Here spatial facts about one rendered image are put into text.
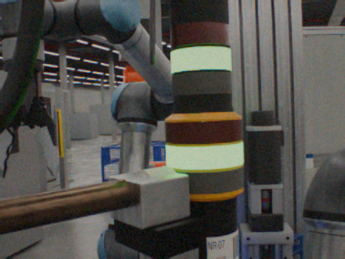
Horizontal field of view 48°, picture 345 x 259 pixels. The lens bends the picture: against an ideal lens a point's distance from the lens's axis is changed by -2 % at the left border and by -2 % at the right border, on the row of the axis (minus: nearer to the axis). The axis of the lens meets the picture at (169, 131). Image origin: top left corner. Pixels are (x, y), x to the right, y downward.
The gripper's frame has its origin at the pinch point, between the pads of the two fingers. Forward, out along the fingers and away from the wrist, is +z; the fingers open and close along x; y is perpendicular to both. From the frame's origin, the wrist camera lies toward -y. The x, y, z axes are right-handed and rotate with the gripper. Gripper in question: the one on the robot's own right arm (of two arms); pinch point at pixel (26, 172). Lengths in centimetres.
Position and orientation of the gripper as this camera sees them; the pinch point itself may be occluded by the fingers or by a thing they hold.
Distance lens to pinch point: 76.2
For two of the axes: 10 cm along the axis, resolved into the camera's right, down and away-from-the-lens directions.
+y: -0.7, -0.5, 10.0
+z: 0.4, 10.0, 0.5
